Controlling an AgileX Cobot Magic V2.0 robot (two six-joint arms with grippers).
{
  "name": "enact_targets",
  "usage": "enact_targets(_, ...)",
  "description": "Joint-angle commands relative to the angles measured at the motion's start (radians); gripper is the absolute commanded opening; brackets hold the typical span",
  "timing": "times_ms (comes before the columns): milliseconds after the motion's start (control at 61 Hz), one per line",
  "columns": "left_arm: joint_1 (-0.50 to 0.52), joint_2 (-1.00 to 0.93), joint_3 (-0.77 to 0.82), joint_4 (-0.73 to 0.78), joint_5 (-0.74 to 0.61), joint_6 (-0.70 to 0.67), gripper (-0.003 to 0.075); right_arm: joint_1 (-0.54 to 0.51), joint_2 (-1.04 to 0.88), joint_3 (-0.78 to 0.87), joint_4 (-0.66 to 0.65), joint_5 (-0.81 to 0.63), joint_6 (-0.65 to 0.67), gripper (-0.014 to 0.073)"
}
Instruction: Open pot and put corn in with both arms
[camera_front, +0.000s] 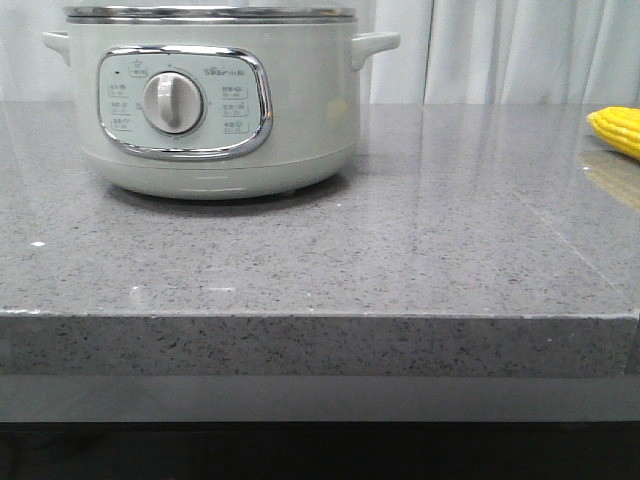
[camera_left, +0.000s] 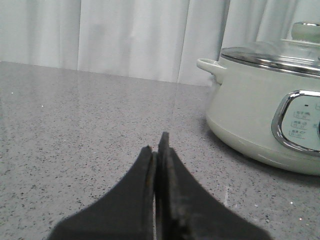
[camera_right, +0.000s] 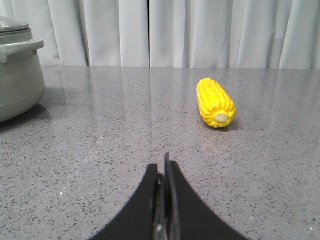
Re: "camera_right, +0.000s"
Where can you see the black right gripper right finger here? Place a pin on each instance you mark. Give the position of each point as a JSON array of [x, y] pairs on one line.
[[189, 218]]

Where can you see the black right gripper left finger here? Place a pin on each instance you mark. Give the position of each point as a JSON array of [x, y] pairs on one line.
[[142, 217]]

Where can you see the yellow corn cob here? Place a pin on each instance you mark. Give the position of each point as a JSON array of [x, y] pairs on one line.
[[216, 107]]

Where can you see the glass pot lid with knob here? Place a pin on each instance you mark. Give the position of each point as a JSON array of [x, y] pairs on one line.
[[9, 26]]

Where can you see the pale green electric cooking pot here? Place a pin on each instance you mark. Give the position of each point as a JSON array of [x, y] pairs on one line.
[[22, 83]]

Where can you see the white pleated curtain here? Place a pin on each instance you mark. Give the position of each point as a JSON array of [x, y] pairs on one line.
[[237, 34]]

